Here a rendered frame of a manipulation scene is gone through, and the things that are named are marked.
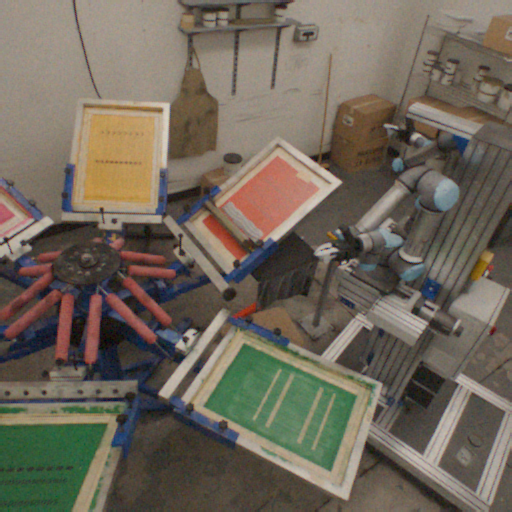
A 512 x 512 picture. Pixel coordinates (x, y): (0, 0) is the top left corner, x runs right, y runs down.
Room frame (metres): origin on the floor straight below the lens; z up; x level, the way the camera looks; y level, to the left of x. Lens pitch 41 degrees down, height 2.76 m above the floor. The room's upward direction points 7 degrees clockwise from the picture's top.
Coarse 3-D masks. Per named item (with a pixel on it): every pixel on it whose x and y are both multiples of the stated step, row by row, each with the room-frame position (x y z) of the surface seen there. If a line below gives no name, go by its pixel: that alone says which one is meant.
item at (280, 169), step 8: (272, 160) 2.39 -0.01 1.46; (280, 160) 2.37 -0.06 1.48; (264, 168) 2.35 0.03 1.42; (272, 168) 2.33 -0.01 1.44; (280, 168) 2.31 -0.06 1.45; (288, 168) 2.30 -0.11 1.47; (256, 176) 2.30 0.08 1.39; (280, 176) 2.26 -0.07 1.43; (288, 176) 2.24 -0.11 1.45; (248, 184) 2.26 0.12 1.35; (240, 192) 2.22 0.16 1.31; (232, 200) 2.18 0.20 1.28; (240, 200) 2.16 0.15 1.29; (240, 208) 2.11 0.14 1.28; (248, 208) 2.09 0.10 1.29; (208, 216) 2.11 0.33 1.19; (208, 224) 2.06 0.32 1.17; (216, 224) 2.04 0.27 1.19; (216, 232) 1.99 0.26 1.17; (224, 232) 1.98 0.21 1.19
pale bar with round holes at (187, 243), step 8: (168, 216) 2.09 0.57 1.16; (168, 224) 2.03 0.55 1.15; (176, 224) 2.02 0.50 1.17; (176, 232) 1.96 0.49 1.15; (184, 240) 1.90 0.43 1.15; (192, 248) 1.84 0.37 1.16; (192, 256) 1.79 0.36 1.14; (200, 256) 1.77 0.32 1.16; (200, 264) 1.73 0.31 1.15; (208, 264) 1.72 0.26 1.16; (208, 272) 1.67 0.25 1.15; (216, 272) 1.66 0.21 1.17; (216, 280) 1.62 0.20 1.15; (224, 280) 1.64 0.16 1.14; (224, 288) 1.56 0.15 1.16
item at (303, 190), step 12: (288, 180) 2.21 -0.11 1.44; (300, 180) 2.19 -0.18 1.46; (300, 192) 2.11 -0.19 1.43; (312, 192) 2.09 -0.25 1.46; (300, 204) 2.03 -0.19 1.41; (252, 216) 2.03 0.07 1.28; (288, 216) 1.98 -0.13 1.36; (264, 228) 1.94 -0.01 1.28; (228, 240) 1.92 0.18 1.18; (240, 252) 1.83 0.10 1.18
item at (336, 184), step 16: (272, 144) 2.47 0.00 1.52; (288, 144) 2.43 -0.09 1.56; (256, 160) 2.38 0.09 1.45; (304, 160) 2.28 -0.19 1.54; (240, 176) 2.31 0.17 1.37; (320, 176) 2.17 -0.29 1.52; (224, 192) 2.24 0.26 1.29; (336, 192) 2.05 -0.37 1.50; (304, 208) 1.96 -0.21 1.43; (192, 224) 2.05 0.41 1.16; (288, 224) 1.89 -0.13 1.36
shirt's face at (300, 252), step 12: (288, 240) 2.28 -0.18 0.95; (300, 240) 2.29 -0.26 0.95; (276, 252) 2.14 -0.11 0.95; (288, 252) 2.15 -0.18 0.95; (300, 252) 2.17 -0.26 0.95; (312, 252) 2.18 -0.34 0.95; (264, 264) 2.01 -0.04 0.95; (276, 264) 2.02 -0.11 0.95; (288, 264) 2.04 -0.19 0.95; (264, 276) 1.90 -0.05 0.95
